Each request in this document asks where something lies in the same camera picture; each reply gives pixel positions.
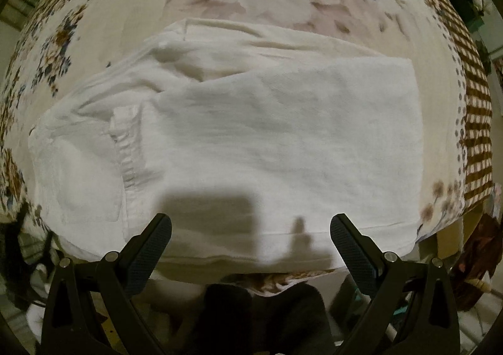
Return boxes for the white pants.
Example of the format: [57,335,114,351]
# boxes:
[28,19,423,283]

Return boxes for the teal white drying rack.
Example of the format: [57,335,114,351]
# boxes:
[345,279,503,355]

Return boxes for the floral checkered bed blanket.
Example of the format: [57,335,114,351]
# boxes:
[1,0,493,295]

